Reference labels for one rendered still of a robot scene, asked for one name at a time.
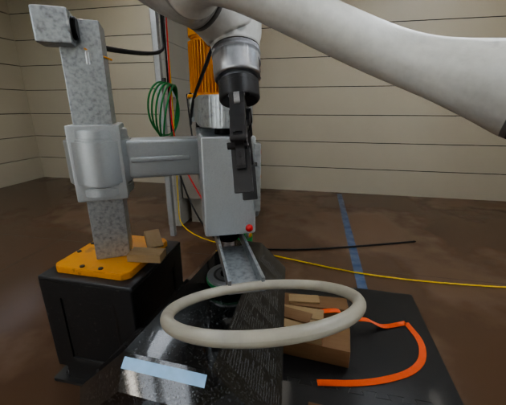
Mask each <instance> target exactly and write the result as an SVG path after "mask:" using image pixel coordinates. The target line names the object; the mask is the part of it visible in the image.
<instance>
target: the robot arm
mask: <svg viewBox="0 0 506 405"><path fill-rule="evenodd" d="M138 1H140V2H142V3H143V4H145V5H146V6H147V7H149V8H150V9H152V10H154V11H156V12H157V13H159V14H161V15H163V16H165V17H166V18H168V19H170V20H172V21H174V22H176V23H180V24H182V25H184V26H186V27H189V28H190V29H191V30H193V31H194V32H195V33H197V34H198V35H199V36H200V37H201V38H202V39H203V41H204V42H205V43H206V44H207V45H208V46H209V47H211V51H212V53H211V56H212V60H213V71H214V81H215V82H216V84H218V94H219V101H220V103H221V104H222V105H223V106H225V107H227V108H230V110H229V115H230V136H229V139H230V141H231V142H230V143H227V144H226V145H227V149H231V158H232V169H233V179H234V189H235V193H236V194H239V193H243V200H252V199H258V194H257V185H256V175H255V167H256V166H257V162H254V158H253V151H252V143H251V136H252V125H251V123H252V114H251V108H249V107H251V106H253V105H255V104H257V103H258V102H259V98H260V94H259V81H260V79H261V77H260V72H261V71H260V66H261V61H260V49H259V43H260V39H261V34H262V24H264V25H266V26H268V27H270V28H272V29H274V30H276V31H278V32H280V33H282V34H284V35H286V36H289V37H291V38H293V39H295V40H297V41H299V42H301V43H303V44H305V45H307V46H309V47H311V48H313V49H315V50H318V51H320V52H322V53H324V54H326V55H328V56H330V57H332V58H334V59H336V60H338V61H340V62H342V63H345V64H347V65H349V66H350V67H352V68H355V69H357V70H359V71H361V72H364V73H366V74H368V75H370V76H373V77H375V78H377V79H380V80H383V81H385V82H386V83H389V84H392V85H394V86H396V87H399V88H401V89H404V90H406V91H408V92H411V93H413V94H415V95H417V96H420V97H422V98H424V99H426V100H429V101H431V102H433V103H435V104H437V105H439V106H441V107H443V108H445V109H447V110H449V111H451V112H453V113H455V114H457V115H459V116H461V117H463V118H465V119H467V120H469V121H470V122H472V123H474V124H476V125H478V126H479V127H481V128H483V129H486V130H487V131H488V132H490V133H493V134H494V135H496V136H498V137H502V138H504V139H506V38H463V37H448V36H441V35H431V34H427V33H422V32H419V31H414V30H411V29H408V28H405V27H401V26H399V25H396V24H394V23H391V22H388V21H386V20H384V19H382V18H379V17H376V16H374V15H372V14H369V13H367V12H365V11H363V10H360V9H357V8H356V7H354V6H350V5H349V4H347V3H344V2H342V1H339V0H138Z"/></svg>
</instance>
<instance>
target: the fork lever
mask: <svg viewBox="0 0 506 405"><path fill-rule="evenodd" d="M214 238H215V242H216V245H217V249H218V255H219V259H220V262H221V265H222V272H223V275H224V279H225V282H226V285H227V284H228V286H231V284H236V283H243V282H249V281H257V280H261V281H262V282H264V281H265V276H264V274H263V272H262V270H261V268H260V266H259V264H258V262H257V260H256V258H255V255H254V253H253V251H252V250H251V247H250V245H249V243H248V242H247V239H246V237H245V235H244V234H239V240H240V242H241V244H242V245H241V246H233V247H222V245H221V241H220V238H219V235H218V236H215V237H214ZM258 291H265V290H256V291H248V292H237V293H232V294H228V295H234V294H240V293H253V292H258Z"/></svg>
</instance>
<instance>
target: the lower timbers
mask: <svg viewBox="0 0 506 405"><path fill-rule="evenodd" d="M288 294H298V293H289V292H286V293H285V298H284V304H286V305H295V306H301V307H307V308H312V309H339V310H340V311H341V312H343V311H345V310H346V309H347V308H348V303H347V299H346V298H340V297H323V296H319V299H320V303H319V304H305V303H289V299H288ZM336 314H338V313H324V318H327V317H331V316H333V315H336ZM284 354H288V355H292V356H296V357H300V358H306V359H310V360H313V361H318V362H324V363H328V364H332V365H335V366H342V367H346V368H349V358H350V328H348V329H345V330H343V331H341V332H339V333H335V334H333V335H330V336H327V337H323V339H322V345H321V346H320V345H316V344H312V343H307V342H303V343H299V344H295V345H290V346H284Z"/></svg>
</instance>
